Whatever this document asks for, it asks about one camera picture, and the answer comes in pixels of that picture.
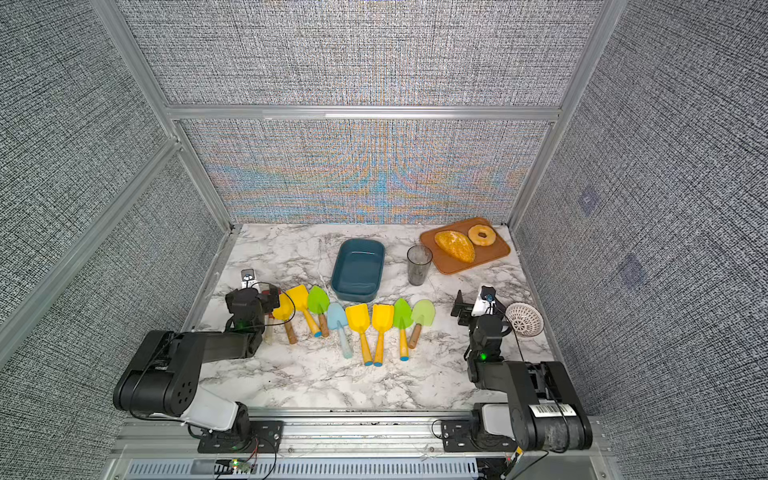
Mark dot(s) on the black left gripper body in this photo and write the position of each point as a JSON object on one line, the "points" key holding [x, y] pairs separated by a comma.
{"points": [[268, 301]]}

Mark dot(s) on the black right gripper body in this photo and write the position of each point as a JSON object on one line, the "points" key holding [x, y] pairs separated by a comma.
{"points": [[466, 314]]}

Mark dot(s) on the pale green trowel wooden handle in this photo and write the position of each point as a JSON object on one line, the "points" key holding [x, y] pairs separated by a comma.
{"points": [[423, 314]]}

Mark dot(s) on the green trowel yellow handle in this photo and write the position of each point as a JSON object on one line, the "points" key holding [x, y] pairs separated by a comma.
{"points": [[402, 321]]}

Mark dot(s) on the light blue shovel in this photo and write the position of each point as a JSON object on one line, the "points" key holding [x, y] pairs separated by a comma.
{"points": [[337, 321]]}

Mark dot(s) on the yellow handled tool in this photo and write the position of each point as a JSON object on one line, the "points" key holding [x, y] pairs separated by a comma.
{"points": [[359, 320]]}

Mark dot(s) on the red shovel wooden handle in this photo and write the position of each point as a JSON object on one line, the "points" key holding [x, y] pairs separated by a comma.
{"points": [[267, 335]]}

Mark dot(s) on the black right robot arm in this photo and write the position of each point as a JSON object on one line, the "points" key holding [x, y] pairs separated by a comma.
{"points": [[542, 411]]}

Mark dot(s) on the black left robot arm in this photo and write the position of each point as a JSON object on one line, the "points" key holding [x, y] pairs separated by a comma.
{"points": [[162, 378]]}

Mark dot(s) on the teal plastic storage box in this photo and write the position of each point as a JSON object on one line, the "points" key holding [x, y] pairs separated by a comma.
{"points": [[358, 270]]}

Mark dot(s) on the brown wooden cutting board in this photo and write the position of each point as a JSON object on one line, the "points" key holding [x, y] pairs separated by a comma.
{"points": [[448, 265]]}

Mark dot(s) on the white lattice basket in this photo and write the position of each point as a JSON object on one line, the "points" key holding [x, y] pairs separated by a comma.
{"points": [[525, 319]]}

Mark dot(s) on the oval bread loaf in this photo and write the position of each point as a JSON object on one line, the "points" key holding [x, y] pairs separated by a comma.
{"points": [[457, 245]]}

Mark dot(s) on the grey transparent plastic cup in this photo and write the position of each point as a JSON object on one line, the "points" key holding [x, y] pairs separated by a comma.
{"points": [[419, 258]]}

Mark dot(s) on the glazed donut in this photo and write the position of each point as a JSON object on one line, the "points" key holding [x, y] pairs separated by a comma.
{"points": [[482, 235]]}

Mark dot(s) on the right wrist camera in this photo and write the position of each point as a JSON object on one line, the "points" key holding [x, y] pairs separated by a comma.
{"points": [[485, 302]]}

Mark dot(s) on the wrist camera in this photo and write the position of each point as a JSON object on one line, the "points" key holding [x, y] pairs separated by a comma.
{"points": [[485, 302], [248, 278]]}

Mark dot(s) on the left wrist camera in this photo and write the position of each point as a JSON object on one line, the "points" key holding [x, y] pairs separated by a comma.
{"points": [[248, 278]]}

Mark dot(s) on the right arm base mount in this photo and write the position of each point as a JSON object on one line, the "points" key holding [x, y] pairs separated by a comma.
{"points": [[459, 436]]}

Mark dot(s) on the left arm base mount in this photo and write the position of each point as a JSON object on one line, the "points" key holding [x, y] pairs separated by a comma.
{"points": [[262, 436]]}

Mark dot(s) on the aluminium front rail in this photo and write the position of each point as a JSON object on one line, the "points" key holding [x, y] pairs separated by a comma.
{"points": [[345, 444]]}

